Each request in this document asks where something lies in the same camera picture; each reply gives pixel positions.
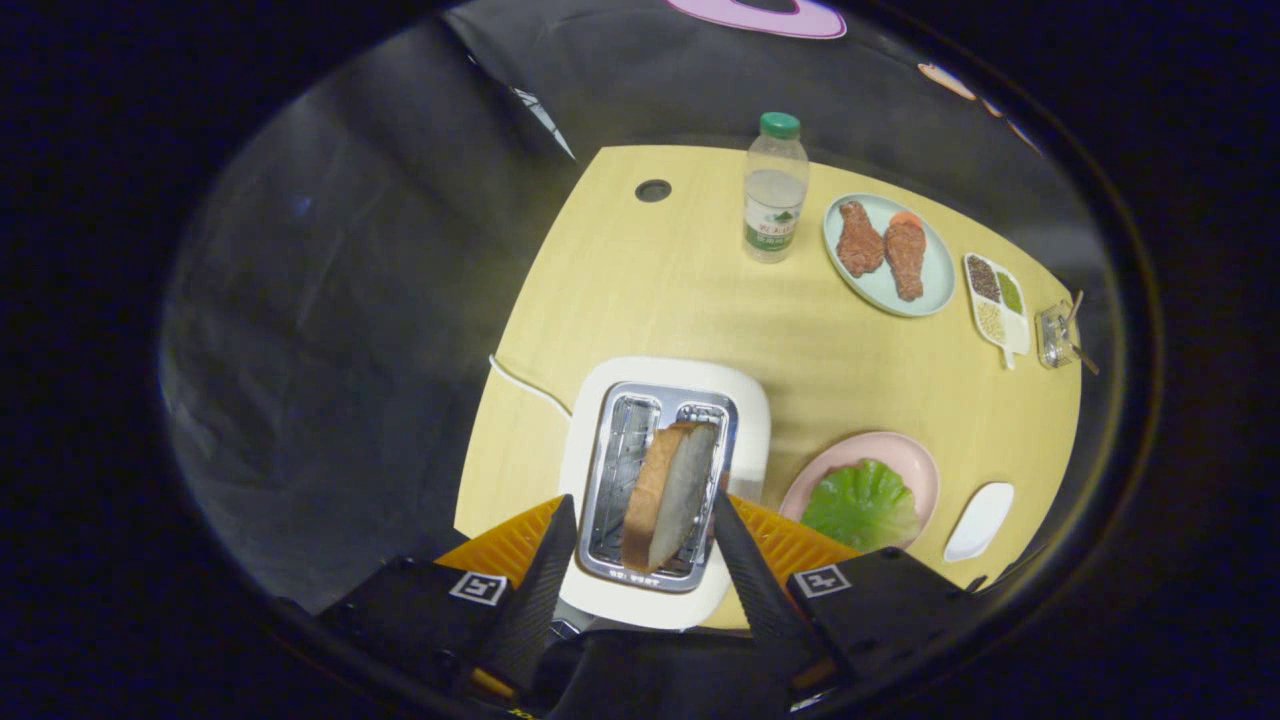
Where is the green lettuce leaf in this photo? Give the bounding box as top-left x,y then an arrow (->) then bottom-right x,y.
800,459 -> 921,553

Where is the cream white toaster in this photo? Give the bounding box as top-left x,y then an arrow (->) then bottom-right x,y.
557,357 -> 772,631

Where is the white divided seasoning tray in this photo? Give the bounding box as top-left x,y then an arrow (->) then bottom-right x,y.
963,252 -> 1031,371

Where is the pink round plate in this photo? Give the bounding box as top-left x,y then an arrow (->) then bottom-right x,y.
779,431 -> 941,551

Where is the light blue plate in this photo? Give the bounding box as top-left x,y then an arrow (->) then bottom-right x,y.
822,193 -> 956,318

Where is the white square plate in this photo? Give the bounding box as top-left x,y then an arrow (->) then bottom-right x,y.
943,482 -> 1015,563

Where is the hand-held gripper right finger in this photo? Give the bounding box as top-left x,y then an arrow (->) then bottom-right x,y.
712,492 -> 986,701

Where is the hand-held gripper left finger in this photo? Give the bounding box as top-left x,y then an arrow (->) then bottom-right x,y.
315,494 -> 579,701

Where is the clear plastic water bottle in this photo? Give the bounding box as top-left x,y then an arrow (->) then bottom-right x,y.
742,112 -> 810,264

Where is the clear glass cup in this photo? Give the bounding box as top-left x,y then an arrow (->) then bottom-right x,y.
1036,300 -> 1083,370

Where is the white toaster cable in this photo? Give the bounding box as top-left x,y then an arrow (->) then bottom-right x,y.
489,355 -> 573,419

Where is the brown meat piece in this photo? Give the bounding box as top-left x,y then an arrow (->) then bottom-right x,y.
836,200 -> 886,278
884,220 -> 928,302

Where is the white bread slice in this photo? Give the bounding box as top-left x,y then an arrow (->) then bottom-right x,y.
620,421 -> 721,574

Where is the black backdrop cloth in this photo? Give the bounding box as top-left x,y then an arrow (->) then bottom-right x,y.
158,0 -> 1121,621

